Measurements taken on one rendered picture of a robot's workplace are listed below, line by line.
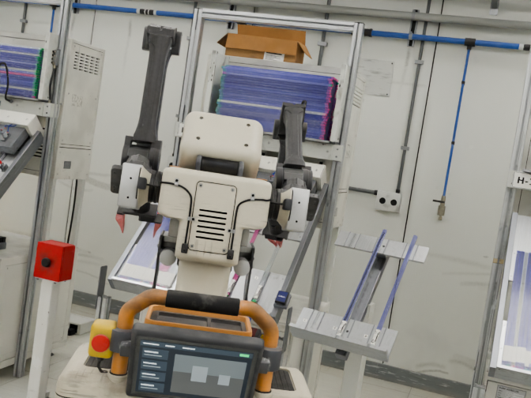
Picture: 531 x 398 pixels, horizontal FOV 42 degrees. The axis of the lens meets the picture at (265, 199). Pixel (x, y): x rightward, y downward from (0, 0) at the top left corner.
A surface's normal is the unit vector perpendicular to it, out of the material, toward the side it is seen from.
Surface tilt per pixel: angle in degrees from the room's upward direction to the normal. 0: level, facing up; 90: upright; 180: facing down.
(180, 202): 82
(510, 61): 90
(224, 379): 115
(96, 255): 90
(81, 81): 90
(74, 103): 90
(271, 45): 76
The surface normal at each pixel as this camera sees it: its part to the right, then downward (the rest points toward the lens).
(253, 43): -0.24, -0.14
